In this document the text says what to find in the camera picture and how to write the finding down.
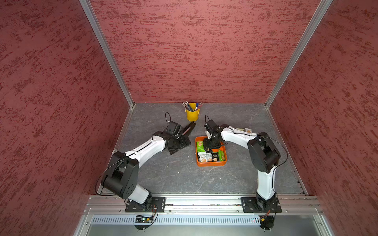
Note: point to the orange storage box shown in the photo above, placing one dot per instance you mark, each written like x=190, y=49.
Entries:
x=221, y=152

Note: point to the green cookie packet in box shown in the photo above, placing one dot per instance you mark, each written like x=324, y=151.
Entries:
x=200, y=146

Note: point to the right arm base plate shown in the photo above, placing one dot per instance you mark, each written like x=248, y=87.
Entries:
x=248, y=204

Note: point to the white cookie packet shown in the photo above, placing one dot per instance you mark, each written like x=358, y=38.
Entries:
x=202, y=156

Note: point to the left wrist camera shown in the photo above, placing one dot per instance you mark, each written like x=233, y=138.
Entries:
x=173, y=129

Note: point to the black cookie packet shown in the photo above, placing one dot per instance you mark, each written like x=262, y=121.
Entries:
x=215, y=156

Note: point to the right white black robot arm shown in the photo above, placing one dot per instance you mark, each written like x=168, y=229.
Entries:
x=263, y=153

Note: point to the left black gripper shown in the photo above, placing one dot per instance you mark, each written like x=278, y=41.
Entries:
x=182, y=144

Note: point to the coloured pencils bunch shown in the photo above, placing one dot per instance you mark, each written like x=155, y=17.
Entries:
x=192, y=107

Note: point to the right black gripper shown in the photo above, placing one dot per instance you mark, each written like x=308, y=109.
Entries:
x=206, y=145

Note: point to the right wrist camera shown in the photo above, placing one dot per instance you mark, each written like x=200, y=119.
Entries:
x=211, y=125

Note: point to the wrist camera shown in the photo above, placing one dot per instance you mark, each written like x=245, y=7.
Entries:
x=211, y=125
x=173, y=129

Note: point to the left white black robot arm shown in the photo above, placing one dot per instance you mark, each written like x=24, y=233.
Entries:
x=121, y=175

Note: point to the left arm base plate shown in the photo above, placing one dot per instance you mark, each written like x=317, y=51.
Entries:
x=152, y=205

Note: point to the aluminium front rail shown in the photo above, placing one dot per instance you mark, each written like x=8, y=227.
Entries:
x=208, y=204

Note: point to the yellow pencil cup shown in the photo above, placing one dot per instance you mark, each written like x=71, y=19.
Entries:
x=192, y=116

